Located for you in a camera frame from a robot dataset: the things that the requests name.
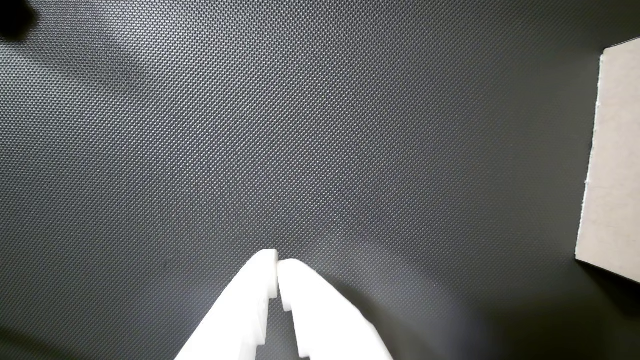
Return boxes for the small open cardboard box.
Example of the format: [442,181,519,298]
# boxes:
[575,37,640,284]

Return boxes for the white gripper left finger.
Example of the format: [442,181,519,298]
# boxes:
[175,249,279,360]

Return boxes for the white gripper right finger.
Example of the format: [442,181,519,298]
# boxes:
[277,258,394,360]

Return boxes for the dark grey textured mat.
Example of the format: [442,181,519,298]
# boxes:
[0,0,640,360]

